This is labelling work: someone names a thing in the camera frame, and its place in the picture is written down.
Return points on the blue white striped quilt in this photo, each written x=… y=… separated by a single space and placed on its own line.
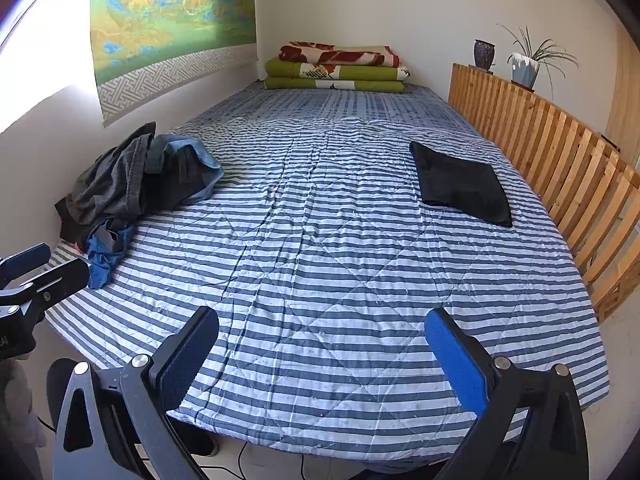
x=325 y=240

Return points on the black folded garment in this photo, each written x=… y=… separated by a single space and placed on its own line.
x=462 y=185

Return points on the red floral folded blanket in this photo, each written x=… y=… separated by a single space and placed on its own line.
x=340 y=55

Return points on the landscape wall poster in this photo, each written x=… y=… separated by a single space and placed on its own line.
x=165 y=15

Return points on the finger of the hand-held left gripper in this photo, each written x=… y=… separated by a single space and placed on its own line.
x=27 y=259
x=62 y=276

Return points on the small red cloth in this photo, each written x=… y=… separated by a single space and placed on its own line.
x=79 y=247

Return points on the grey garment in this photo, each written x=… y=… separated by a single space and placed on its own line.
x=112 y=185

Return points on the dark garment with light-blue lining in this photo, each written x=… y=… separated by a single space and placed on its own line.
x=187 y=170

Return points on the wooden panel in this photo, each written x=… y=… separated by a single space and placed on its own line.
x=626 y=95

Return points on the potted spider plant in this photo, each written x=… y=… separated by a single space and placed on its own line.
x=525 y=69

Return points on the wooden slatted bed rail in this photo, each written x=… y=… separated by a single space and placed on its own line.
x=565 y=160

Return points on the dark ceramic vase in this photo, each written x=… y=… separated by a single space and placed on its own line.
x=484 y=54

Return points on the green folded quilt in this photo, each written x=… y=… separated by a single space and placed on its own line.
x=320 y=75

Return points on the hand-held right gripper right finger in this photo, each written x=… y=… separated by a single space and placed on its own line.
x=456 y=362

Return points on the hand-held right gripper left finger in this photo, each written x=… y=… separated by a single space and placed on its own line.
x=186 y=360

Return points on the blue knit garment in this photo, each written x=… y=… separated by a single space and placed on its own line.
x=107 y=255

